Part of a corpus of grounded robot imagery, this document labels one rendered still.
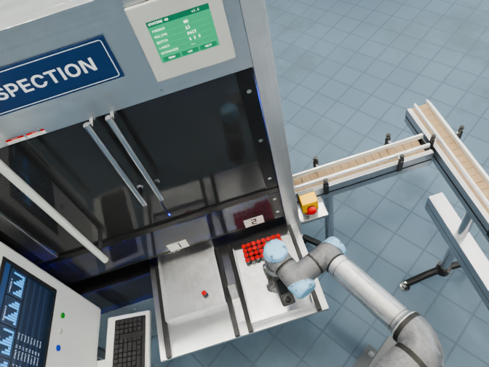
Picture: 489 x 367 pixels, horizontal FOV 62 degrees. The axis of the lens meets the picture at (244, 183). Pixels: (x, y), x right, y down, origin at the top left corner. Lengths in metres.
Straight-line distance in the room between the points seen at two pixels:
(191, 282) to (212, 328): 0.22
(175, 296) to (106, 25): 1.19
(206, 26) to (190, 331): 1.21
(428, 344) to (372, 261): 1.66
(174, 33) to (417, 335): 0.94
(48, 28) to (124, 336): 1.34
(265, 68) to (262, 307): 0.99
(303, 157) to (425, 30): 1.76
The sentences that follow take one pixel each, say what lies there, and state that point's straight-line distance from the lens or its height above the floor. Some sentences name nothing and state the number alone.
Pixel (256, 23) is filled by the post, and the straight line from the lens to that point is 1.09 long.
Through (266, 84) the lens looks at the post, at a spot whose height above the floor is 1.72.
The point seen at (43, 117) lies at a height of 1.85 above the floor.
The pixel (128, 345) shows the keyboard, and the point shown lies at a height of 0.83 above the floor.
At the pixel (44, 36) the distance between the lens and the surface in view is 1.07.
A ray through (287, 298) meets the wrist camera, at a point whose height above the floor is 1.15.
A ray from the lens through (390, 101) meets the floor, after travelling 3.59.
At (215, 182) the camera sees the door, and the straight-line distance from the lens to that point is 1.50.
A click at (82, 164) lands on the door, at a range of 1.36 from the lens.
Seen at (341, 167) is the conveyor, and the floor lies 0.93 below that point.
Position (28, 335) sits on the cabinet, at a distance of 1.61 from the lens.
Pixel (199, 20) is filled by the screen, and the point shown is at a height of 1.99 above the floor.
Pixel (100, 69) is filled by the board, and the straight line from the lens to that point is 1.10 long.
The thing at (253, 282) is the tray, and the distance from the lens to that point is 1.79.
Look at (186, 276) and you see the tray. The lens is 1.88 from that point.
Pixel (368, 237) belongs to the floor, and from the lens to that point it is 2.85.
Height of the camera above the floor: 2.53
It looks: 54 degrees down
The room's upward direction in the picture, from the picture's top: 18 degrees counter-clockwise
